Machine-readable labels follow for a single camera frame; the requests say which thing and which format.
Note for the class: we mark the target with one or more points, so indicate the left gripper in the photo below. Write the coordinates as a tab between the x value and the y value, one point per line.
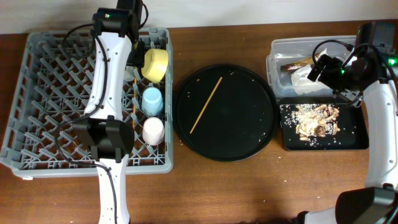
139	59

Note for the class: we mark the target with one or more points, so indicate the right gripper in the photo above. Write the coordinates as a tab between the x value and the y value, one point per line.
333	65

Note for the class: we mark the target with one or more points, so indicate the yellow bowl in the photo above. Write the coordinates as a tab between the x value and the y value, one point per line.
155	65

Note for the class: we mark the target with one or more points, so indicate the blue plastic cup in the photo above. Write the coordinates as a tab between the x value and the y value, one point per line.
152	102

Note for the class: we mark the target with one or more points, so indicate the white napkin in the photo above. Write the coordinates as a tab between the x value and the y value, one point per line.
302	85

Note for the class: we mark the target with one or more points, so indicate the brown coffee sachet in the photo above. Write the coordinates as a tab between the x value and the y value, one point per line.
293	66

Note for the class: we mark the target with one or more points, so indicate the food scraps and rice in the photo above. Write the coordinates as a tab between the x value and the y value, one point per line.
311	122

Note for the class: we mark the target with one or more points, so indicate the pink plastic cup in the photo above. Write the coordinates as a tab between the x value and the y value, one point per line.
153	131

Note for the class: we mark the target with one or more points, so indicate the grey plate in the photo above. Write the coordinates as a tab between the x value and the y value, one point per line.
129	74

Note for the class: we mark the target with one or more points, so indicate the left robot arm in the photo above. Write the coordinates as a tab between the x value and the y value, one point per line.
110	140

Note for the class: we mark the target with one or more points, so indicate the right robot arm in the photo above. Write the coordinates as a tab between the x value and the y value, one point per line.
377	202

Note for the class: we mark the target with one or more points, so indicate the grey dishwasher rack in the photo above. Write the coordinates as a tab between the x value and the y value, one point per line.
51	89

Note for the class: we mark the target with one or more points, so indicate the clear plastic bin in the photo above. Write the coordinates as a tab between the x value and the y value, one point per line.
284	51

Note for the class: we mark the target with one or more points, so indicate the black rectangular tray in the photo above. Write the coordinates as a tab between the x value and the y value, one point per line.
347	132

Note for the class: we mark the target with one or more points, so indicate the round black tray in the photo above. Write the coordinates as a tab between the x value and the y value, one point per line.
239	121

